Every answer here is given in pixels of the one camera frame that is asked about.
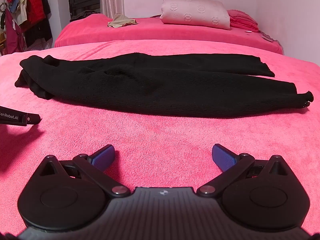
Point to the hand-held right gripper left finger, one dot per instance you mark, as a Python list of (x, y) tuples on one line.
[(103, 156)]

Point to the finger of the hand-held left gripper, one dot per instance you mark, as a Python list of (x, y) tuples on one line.
[(33, 119)]

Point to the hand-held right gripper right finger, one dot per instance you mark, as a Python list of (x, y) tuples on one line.
[(222, 158)]

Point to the black knit pants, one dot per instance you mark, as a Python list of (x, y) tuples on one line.
[(160, 90)]

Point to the maroon hanging garment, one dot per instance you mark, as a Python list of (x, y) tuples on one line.
[(13, 36)]

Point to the black hanging coat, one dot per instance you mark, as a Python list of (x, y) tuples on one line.
[(46, 22)]

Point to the beige hanging shirt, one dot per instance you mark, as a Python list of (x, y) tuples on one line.
[(22, 7)]

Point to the red padded jacket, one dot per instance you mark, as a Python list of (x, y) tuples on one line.
[(35, 7)]

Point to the blue hanging garment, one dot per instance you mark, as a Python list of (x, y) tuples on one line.
[(15, 3)]

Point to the dark cloth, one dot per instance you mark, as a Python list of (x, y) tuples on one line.
[(83, 15)]

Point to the beige garment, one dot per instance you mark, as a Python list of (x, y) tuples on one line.
[(122, 22)]

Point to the bed with pink sheet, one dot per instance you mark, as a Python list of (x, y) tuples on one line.
[(175, 33)]

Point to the folded pink blanket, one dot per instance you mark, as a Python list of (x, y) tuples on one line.
[(242, 21)]

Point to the pale pink patterned pillow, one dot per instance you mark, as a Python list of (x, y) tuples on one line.
[(197, 11)]

